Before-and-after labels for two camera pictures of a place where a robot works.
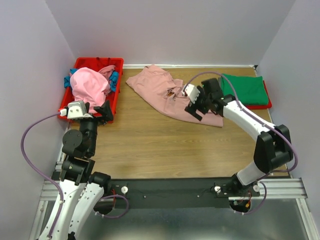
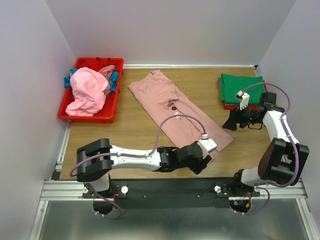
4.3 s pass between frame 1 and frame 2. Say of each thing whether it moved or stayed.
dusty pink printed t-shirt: moved
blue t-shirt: stayed
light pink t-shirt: stayed
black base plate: stayed
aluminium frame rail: stayed
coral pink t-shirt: stayed
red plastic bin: stayed
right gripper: moved
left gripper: moved
